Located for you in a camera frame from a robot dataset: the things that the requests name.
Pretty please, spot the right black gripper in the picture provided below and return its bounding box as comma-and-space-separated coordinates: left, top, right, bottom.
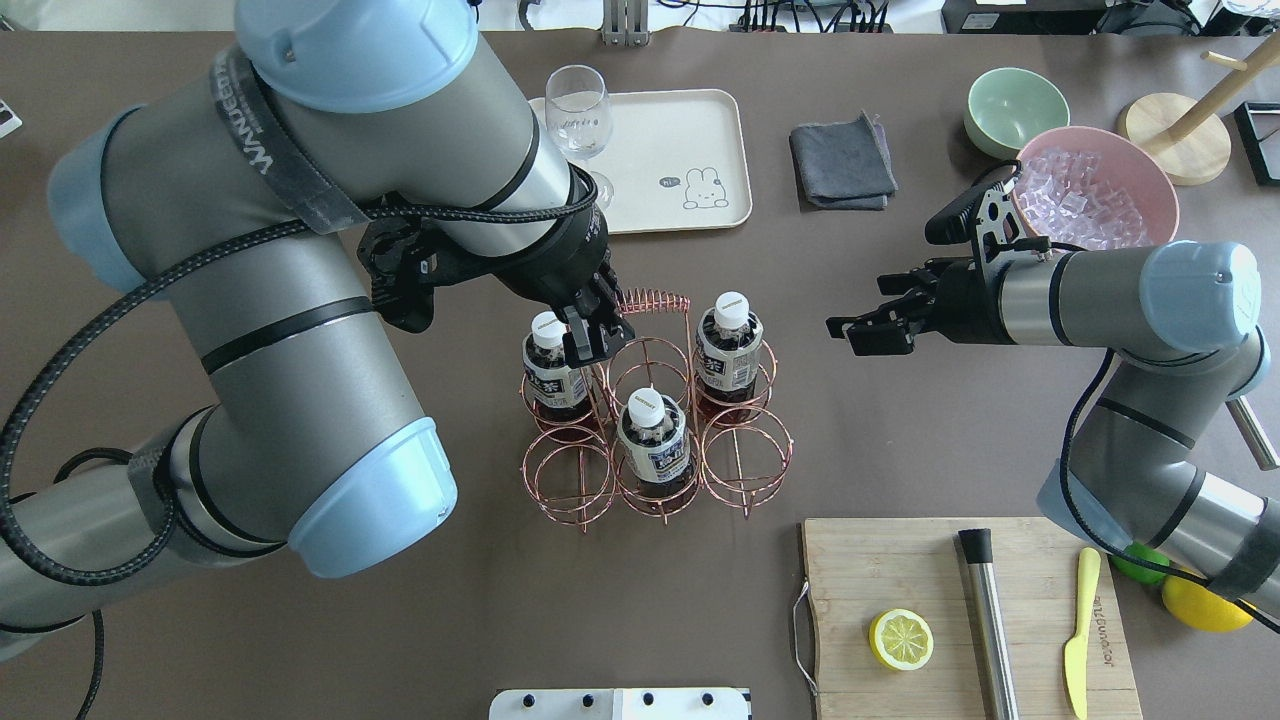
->
826, 258, 1006, 356

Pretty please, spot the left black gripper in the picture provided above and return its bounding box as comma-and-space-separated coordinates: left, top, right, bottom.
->
493, 202, 636, 365

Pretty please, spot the copper wire bottle basket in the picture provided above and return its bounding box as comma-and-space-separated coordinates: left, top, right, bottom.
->
520, 290, 795, 530

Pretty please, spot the tea bottle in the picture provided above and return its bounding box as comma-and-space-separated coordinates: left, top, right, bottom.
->
522, 311, 593, 423
621, 387, 696, 506
695, 291, 763, 427

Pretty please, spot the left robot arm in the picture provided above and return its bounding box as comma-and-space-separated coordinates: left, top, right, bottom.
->
3, 1, 634, 659

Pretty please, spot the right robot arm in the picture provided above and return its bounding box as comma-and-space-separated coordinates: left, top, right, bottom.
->
826, 238, 1277, 630

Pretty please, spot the grey folded cloth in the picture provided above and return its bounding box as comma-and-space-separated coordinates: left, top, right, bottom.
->
788, 111, 899, 211

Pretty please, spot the cream rabbit tray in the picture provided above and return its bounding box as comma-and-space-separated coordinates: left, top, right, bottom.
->
589, 88, 753, 234

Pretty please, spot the clear wine glass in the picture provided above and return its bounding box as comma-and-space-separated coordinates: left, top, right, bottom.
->
544, 64, 614, 170

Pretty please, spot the pink bowl of ice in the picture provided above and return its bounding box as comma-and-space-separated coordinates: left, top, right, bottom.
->
1014, 126, 1180, 250

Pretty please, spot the green empty bowl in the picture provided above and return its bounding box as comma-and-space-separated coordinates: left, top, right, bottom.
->
963, 67, 1071, 160

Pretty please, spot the steel muddler black tip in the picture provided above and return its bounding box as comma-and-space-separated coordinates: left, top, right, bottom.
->
957, 528, 1021, 719

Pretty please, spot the bamboo cutting board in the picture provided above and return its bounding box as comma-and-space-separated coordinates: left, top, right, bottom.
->
801, 518, 1083, 719

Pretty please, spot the half lemon slice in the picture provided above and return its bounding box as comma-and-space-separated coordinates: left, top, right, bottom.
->
868, 609, 934, 671

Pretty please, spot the wooden mug tree stand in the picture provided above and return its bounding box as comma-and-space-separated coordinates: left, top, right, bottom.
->
1116, 33, 1279, 186

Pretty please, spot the green lime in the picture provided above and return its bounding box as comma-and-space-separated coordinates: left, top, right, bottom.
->
1108, 543, 1172, 587

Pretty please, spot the steel ice scoop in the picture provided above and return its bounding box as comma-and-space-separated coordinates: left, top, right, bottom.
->
1226, 396, 1279, 471

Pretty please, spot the yellow plastic knife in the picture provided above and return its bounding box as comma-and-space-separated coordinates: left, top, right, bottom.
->
1062, 547, 1101, 719

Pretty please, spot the black glass holder tray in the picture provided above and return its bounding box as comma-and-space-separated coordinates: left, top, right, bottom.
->
1233, 101, 1279, 188

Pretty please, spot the lower yellow lemon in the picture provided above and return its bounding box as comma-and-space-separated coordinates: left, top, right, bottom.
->
1160, 575, 1253, 633

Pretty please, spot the aluminium frame post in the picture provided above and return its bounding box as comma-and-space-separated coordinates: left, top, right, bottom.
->
600, 0, 652, 47

